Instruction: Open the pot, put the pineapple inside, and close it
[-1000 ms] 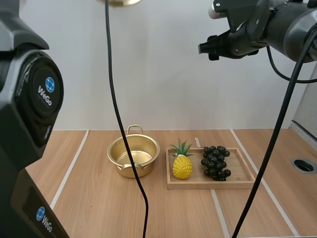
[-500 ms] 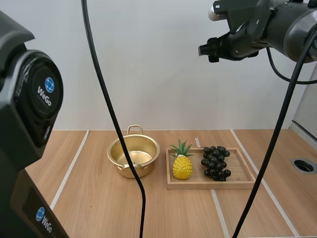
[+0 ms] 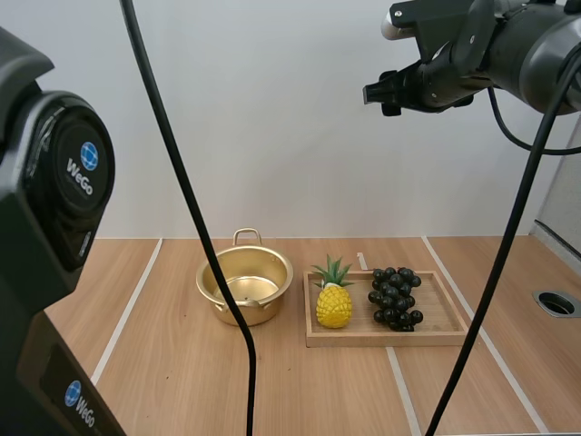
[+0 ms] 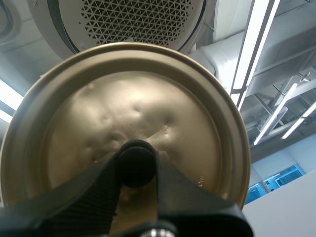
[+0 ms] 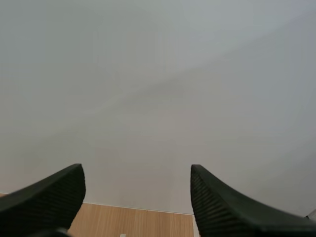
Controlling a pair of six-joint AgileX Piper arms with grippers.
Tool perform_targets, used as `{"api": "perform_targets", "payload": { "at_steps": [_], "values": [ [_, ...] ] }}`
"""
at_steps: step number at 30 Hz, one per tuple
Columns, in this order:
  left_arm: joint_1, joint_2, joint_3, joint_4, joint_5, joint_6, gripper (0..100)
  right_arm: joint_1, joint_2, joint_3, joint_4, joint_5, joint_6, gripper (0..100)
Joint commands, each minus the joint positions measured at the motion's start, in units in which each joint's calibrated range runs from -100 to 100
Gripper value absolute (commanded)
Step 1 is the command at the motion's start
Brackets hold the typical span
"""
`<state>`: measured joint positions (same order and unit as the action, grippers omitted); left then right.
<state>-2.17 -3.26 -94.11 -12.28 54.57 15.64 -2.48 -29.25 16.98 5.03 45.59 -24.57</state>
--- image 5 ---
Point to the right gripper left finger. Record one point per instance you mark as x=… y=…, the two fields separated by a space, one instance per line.
x=47 y=200

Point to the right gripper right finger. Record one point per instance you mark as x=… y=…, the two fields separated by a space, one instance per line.
x=222 y=207

